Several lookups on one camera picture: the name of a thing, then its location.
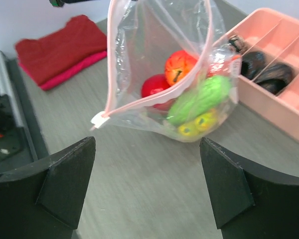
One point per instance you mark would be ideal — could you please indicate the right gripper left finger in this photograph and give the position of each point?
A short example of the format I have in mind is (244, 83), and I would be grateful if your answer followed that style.
(44, 199)

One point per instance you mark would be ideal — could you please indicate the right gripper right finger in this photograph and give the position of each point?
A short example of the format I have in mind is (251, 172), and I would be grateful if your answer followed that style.
(249, 200)

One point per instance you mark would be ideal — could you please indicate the yellow toy banana bunch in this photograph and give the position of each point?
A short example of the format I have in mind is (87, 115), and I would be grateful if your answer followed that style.
(200, 124)

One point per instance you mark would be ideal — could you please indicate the red folded cloth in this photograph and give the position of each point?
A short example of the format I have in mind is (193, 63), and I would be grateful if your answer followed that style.
(53, 59)

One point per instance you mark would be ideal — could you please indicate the black items in box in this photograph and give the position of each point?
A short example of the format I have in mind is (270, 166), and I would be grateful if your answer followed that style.
(259, 68)

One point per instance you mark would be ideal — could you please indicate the green toy vegetable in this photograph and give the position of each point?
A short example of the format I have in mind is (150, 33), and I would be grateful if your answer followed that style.
(208, 94)

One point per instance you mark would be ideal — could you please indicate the pink divided storage box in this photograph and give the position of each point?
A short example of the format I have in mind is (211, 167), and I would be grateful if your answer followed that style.
(268, 42)

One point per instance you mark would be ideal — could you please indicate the red toy strawberry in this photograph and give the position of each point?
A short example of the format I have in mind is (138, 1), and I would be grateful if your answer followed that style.
(177, 66)

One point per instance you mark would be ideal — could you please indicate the clear zip top bag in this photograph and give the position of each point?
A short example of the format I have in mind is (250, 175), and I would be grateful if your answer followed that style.
(141, 36)

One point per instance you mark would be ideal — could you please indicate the red toy apple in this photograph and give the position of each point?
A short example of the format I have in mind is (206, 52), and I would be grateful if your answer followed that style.
(154, 85)

